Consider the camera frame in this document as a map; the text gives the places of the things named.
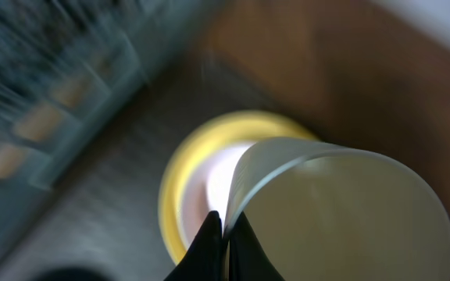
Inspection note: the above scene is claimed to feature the pink bowl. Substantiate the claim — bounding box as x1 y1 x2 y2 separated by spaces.
177 141 253 248

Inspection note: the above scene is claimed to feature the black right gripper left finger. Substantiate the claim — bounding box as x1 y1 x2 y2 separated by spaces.
164 211 223 281

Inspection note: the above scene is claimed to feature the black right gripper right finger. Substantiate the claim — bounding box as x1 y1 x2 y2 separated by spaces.
229 212 284 281

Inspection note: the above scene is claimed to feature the brown serving tray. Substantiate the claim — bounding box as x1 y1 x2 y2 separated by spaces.
0 55 307 280

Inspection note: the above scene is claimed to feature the grey dishwasher rack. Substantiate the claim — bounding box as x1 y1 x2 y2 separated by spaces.
0 0 226 270

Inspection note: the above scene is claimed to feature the yellow plate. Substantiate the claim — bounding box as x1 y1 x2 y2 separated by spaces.
158 110 319 265

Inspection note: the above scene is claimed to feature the cream cup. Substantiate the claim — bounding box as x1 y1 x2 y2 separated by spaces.
225 137 450 280

